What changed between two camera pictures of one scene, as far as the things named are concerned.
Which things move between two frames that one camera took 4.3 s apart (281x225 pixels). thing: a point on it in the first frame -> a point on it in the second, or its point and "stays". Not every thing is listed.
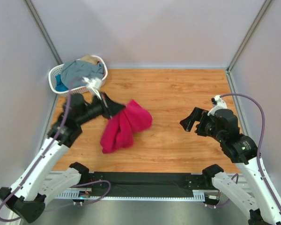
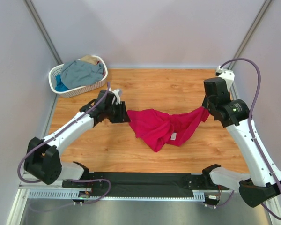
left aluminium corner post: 46,34 stays
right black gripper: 200,125 -> 207,103
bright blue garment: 60,86 stays
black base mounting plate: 122,183 stays
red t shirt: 119,131 -> 157,128
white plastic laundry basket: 55,70 stays
